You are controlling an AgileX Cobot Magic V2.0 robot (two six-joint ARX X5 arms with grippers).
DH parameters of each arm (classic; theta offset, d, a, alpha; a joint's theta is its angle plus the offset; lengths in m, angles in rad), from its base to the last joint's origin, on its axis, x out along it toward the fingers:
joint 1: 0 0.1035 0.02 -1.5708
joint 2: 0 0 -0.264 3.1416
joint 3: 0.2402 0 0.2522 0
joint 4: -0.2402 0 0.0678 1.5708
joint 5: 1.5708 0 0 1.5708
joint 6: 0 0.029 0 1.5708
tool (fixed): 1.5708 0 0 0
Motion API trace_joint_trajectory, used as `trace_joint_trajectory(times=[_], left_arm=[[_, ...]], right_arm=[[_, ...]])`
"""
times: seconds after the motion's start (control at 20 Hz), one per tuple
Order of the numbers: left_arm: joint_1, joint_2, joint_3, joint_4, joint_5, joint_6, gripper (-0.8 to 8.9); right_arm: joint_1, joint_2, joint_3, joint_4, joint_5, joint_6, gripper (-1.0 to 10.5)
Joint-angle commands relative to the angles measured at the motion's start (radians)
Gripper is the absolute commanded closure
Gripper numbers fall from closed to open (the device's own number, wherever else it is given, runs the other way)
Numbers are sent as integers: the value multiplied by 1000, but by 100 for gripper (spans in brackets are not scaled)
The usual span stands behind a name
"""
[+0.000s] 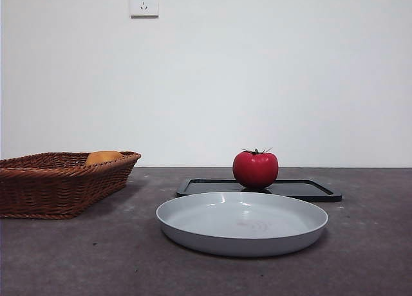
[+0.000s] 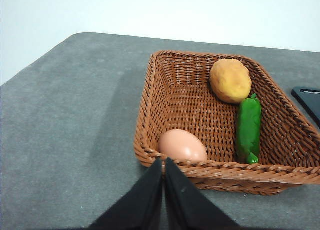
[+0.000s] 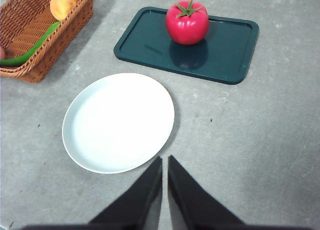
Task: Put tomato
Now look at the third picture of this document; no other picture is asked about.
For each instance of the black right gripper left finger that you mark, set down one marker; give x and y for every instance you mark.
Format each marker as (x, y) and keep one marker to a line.
(140, 205)

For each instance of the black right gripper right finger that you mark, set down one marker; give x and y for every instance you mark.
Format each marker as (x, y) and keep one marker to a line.
(192, 205)

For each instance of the red tomato with green stem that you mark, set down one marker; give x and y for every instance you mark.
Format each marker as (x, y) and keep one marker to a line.
(187, 27)

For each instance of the pale grey round plate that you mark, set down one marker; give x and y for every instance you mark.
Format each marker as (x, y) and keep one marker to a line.
(117, 125)

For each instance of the dark rectangular tray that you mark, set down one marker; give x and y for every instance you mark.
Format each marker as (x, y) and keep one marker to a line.
(225, 57)

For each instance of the green chili pepper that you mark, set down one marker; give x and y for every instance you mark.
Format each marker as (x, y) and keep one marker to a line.
(37, 45)

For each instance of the brown wicker basket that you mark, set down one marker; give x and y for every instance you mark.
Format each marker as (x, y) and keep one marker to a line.
(27, 32)

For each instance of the yellow-orange potato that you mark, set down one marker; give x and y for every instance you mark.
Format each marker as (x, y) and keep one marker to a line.
(63, 3)

